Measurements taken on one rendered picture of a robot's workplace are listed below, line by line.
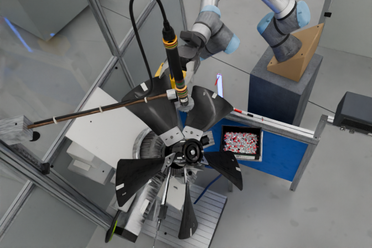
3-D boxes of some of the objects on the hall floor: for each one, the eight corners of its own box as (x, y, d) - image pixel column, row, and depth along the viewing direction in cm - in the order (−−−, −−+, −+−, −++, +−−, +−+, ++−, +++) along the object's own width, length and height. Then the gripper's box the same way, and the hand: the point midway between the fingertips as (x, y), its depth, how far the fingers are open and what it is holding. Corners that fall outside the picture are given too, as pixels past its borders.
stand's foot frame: (127, 226, 250) (124, 223, 243) (154, 171, 270) (152, 168, 263) (204, 261, 230) (203, 259, 224) (227, 200, 251) (227, 196, 244)
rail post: (289, 189, 249) (308, 144, 183) (290, 184, 251) (310, 138, 185) (294, 191, 248) (316, 146, 182) (295, 186, 250) (318, 140, 184)
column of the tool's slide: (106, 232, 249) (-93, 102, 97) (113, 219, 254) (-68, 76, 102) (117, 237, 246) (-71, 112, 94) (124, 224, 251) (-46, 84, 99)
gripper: (216, 53, 123) (194, 98, 114) (180, 44, 127) (156, 86, 118) (215, 36, 116) (191, 83, 106) (177, 27, 120) (151, 72, 111)
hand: (172, 77), depth 110 cm, fingers open, 8 cm apart
